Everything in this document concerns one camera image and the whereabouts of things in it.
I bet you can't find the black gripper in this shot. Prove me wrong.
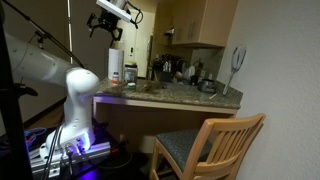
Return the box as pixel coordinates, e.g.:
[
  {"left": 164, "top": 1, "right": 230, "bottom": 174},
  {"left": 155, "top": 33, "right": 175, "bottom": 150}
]
[{"left": 86, "top": 10, "right": 123, "bottom": 46}]

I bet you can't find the green lid with white case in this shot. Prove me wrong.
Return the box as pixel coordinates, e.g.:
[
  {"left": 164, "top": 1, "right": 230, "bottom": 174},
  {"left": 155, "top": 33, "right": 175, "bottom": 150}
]
[{"left": 126, "top": 82, "right": 136, "bottom": 89}]

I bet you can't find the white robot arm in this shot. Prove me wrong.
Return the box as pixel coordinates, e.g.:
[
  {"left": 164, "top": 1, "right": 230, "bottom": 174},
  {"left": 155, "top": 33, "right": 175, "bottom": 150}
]
[{"left": 4, "top": 32, "right": 111, "bottom": 159}]

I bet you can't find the white paper towel roll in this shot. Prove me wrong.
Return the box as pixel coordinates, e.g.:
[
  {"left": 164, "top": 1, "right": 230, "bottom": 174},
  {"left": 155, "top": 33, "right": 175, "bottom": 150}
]
[{"left": 108, "top": 48, "right": 124, "bottom": 80}]

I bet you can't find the yellow green sponge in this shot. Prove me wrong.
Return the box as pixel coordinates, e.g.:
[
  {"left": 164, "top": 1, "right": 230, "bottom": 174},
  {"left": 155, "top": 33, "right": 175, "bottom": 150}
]
[{"left": 125, "top": 61, "right": 137, "bottom": 66}]

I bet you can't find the clear jar with purple lid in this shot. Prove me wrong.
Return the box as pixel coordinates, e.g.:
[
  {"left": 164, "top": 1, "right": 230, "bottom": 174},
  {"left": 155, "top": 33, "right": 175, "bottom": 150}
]
[{"left": 124, "top": 64, "right": 138, "bottom": 83}]

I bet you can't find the orange label pill bottle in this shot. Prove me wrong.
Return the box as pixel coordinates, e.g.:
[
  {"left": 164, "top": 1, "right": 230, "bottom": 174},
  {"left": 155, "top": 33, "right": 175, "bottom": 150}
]
[{"left": 112, "top": 72, "right": 119, "bottom": 85}]

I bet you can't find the wooden upper cabinet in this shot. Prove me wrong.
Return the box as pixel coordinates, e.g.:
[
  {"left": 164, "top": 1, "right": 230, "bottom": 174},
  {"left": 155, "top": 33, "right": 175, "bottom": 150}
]
[{"left": 154, "top": 0, "right": 238, "bottom": 48}]

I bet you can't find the black tripod pole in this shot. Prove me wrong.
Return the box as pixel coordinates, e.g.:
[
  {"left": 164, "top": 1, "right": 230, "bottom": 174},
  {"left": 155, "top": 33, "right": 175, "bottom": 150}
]
[{"left": 0, "top": 3, "right": 33, "bottom": 180}]

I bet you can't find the wooden chair with green seat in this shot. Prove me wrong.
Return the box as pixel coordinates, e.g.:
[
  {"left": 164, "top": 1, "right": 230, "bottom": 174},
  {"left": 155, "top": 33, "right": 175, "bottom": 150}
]
[{"left": 149, "top": 113, "right": 266, "bottom": 180}]

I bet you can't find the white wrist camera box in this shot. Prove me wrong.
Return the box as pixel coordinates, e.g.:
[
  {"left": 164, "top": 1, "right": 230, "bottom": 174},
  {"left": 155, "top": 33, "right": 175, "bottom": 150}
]
[{"left": 96, "top": 0, "right": 131, "bottom": 22}]

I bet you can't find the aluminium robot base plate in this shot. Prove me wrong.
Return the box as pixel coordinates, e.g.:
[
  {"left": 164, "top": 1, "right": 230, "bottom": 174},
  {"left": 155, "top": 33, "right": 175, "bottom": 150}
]
[{"left": 29, "top": 142, "right": 111, "bottom": 178}]

